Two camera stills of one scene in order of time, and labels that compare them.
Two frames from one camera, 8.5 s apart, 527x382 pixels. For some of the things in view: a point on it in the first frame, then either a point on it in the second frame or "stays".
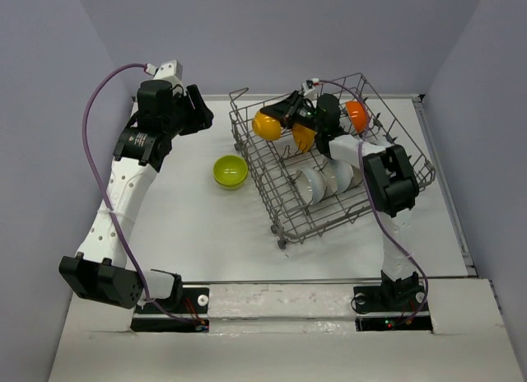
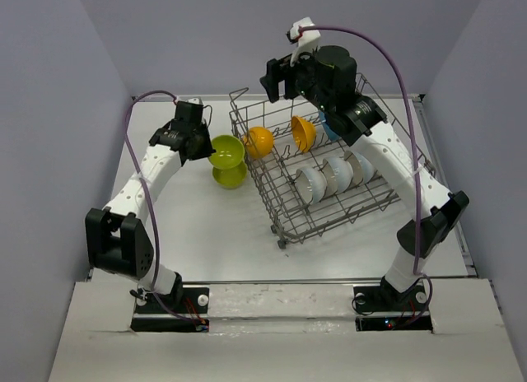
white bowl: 339,175 stays
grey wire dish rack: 324,157 stays
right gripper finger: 278,109 to 278,70
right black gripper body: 300,114 to 305,63
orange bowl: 304,137 stays
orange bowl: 266,127 to 258,142
